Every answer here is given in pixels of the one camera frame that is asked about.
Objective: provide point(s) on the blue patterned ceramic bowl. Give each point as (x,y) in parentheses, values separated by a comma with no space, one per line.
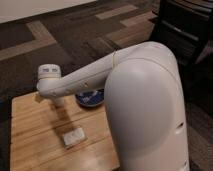
(91,98)

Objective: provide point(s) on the black cabinet furniture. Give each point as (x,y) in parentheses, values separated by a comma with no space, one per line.
(184,26)

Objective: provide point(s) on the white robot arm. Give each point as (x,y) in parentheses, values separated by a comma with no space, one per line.
(144,103)

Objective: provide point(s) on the white rectangular sponge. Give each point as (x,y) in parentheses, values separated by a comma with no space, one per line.
(74,137)

